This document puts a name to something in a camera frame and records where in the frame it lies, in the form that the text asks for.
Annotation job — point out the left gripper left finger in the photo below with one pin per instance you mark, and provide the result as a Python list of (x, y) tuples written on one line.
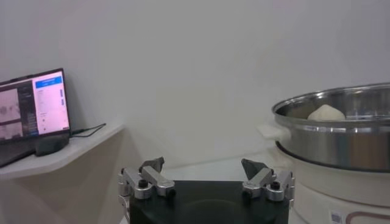
[(158, 181)]

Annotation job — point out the perforated steel steamer basket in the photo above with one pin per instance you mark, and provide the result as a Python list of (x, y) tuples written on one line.
[(335, 146)]

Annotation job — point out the black laptop bright screen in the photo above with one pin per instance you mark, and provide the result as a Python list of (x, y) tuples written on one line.
[(48, 103)]

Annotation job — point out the cream electric cooking pot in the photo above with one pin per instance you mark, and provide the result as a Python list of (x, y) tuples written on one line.
[(329, 188)]

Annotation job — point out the black computer mouse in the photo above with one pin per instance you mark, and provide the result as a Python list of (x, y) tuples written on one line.
[(51, 145)]

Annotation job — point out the white steamed baozi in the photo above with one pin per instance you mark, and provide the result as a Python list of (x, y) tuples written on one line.
[(326, 114)]

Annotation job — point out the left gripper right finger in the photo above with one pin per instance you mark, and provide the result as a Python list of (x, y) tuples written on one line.
[(259, 181)]

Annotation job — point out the white side table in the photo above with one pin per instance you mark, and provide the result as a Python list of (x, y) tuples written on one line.
[(76, 152)]

